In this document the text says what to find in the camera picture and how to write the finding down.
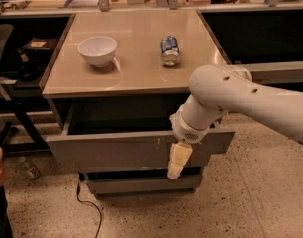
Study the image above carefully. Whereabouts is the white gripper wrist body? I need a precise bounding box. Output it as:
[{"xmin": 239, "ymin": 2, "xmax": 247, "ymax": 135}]
[{"xmin": 169, "ymin": 95, "xmax": 225, "ymax": 144}]

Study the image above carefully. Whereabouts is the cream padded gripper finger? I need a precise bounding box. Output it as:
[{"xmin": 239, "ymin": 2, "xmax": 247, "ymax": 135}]
[{"xmin": 167, "ymin": 141, "xmax": 193, "ymax": 179}]

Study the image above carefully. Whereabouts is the grey top drawer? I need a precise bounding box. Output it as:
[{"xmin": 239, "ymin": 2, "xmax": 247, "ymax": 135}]
[{"xmin": 46, "ymin": 102, "xmax": 236, "ymax": 174}]

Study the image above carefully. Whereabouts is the grey drawer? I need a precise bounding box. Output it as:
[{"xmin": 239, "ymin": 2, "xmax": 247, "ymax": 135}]
[
  {"xmin": 46, "ymin": 102, "xmax": 236, "ymax": 174},
  {"xmin": 86, "ymin": 175, "xmax": 202, "ymax": 195}
]

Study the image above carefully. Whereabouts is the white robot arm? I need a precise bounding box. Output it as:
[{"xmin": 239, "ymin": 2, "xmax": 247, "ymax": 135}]
[{"xmin": 167, "ymin": 65, "xmax": 303, "ymax": 179}]

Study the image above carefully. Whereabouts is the grey bottom drawer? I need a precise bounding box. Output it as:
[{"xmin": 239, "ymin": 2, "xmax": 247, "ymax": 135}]
[{"xmin": 86, "ymin": 175, "xmax": 202, "ymax": 195}]

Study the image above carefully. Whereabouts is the grey drawer cabinet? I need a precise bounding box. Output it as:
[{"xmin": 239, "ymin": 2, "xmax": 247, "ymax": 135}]
[{"xmin": 43, "ymin": 9, "xmax": 234, "ymax": 182}]

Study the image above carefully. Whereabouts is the blue soda can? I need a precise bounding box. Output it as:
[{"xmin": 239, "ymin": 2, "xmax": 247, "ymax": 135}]
[{"xmin": 160, "ymin": 36, "xmax": 180, "ymax": 67}]

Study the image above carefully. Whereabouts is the white bowl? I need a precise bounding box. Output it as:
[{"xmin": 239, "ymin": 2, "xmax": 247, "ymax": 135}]
[{"xmin": 78, "ymin": 36, "xmax": 117, "ymax": 67}]

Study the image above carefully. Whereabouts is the clear plastic bottle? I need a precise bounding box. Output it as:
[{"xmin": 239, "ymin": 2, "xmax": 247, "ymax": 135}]
[{"xmin": 18, "ymin": 156, "xmax": 40, "ymax": 179}]

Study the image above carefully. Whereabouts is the black box with label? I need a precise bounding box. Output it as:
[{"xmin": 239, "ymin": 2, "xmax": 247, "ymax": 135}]
[{"xmin": 22, "ymin": 38, "xmax": 57, "ymax": 52}]

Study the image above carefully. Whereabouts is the black floor cable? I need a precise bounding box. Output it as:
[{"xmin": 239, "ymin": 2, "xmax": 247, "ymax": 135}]
[{"xmin": 75, "ymin": 173, "xmax": 104, "ymax": 238}]

